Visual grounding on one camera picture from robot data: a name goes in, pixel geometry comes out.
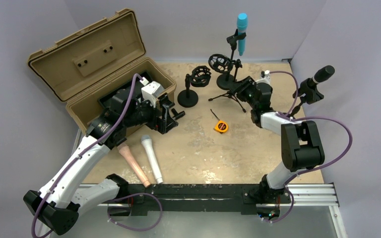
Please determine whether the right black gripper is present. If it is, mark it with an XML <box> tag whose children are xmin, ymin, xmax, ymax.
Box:
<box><xmin>229</xmin><ymin>76</ymin><xmax>258</xmax><ymax>109</ymax></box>

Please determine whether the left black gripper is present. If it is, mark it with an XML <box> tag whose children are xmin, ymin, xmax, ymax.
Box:
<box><xmin>124</xmin><ymin>95</ymin><xmax>177</xmax><ymax>134</ymax></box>

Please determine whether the black round-base clip stand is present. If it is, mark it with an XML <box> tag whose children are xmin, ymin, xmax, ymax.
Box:
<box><xmin>216</xmin><ymin>29</ymin><xmax>244</xmax><ymax>90</ymax></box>

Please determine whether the white grey-headed microphone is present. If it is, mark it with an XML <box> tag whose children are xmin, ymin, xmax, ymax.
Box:
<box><xmin>141</xmin><ymin>135</ymin><xmax>164</xmax><ymax>184</ymax></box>

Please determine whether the black tripod shock-mount stand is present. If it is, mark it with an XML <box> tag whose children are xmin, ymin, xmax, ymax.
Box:
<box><xmin>208</xmin><ymin>54</ymin><xmax>247</xmax><ymax>113</ymax></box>

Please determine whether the pink microphone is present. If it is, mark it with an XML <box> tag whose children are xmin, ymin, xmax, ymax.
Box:
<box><xmin>117</xmin><ymin>143</ymin><xmax>151</xmax><ymax>188</ymax></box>

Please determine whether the blue microphone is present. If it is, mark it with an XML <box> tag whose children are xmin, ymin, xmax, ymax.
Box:
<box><xmin>237</xmin><ymin>13</ymin><xmax>248</xmax><ymax>56</ymax></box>

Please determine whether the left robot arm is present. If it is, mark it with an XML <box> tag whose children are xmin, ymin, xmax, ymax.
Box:
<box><xmin>23</xmin><ymin>90</ymin><xmax>185</xmax><ymax>235</ymax></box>

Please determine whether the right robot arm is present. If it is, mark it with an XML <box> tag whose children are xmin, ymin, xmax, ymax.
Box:
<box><xmin>230</xmin><ymin>76</ymin><xmax>325</xmax><ymax>203</ymax></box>

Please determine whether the black right-side clip stand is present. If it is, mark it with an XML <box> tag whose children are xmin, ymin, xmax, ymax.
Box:
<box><xmin>289</xmin><ymin>78</ymin><xmax>324</xmax><ymax>117</ymax></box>

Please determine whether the black microphone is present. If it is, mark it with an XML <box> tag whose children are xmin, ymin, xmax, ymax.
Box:
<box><xmin>312</xmin><ymin>65</ymin><xmax>335</xmax><ymax>84</ymax></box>

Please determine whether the black T-shaped adapter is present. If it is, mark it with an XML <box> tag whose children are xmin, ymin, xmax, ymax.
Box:
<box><xmin>171</xmin><ymin>108</ymin><xmax>186</xmax><ymax>120</ymax></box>

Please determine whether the yellow tape measure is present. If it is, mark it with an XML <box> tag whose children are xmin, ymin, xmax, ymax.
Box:
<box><xmin>210</xmin><ymin>109</ymin><xmax>229</xmax><ymax>134</ymax></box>

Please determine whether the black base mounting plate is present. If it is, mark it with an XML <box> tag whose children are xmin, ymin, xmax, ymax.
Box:
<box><xmin>111</xmin><ymin>184</ymin><xmax>291</xmax><ymax>216</ymax></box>

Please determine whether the tan plastic tool case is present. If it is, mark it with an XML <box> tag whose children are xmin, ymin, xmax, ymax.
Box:
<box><xmin>27</xmin><ymin>8</ymin><xmax>177</xmax><ymax>131</ymax></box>

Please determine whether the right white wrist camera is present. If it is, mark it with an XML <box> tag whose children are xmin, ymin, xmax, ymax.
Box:
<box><xmin>255</xmin><ymin>70</ymin><xmax>271</xmax><ymax>85</ymax></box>

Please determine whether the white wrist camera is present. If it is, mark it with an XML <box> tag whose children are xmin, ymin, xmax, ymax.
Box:
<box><xmin>255</xmin><ymin>70</ymin><xmax>271</xmax><ymax>85</ymax></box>
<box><xmin>139</xmin><ymin>77</ymin><xmax>165</xmax><ymax>108</ymax></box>

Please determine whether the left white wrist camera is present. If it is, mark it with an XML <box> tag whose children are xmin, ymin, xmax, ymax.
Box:
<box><xmin>139</xmin><ymin>77</ymin><xmax>165</xmax><ymax>108</ymax></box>

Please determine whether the black round-base shock-mount stand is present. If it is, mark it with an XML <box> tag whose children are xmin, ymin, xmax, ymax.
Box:
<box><xmin>177</xmin><ymin>65</ymin><xmax>211</xmax><ymax>108</ymax></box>

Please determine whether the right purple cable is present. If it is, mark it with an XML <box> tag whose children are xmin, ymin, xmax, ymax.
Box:
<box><xmin>267</xmin><ymin>70</ymin><xmax>354</xmax><ymax>186</ymax></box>

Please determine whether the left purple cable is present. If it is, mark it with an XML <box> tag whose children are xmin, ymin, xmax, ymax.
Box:
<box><xmin>31</xmin><ymin>73</ymin><xmax>144</xmax><ymax>238</ymax></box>

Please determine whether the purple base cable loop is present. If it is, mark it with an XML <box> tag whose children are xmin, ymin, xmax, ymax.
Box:
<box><xmin>107</xmin><ymin>191</ymin><xmax>165</xmax><ymax>233</ymax></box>

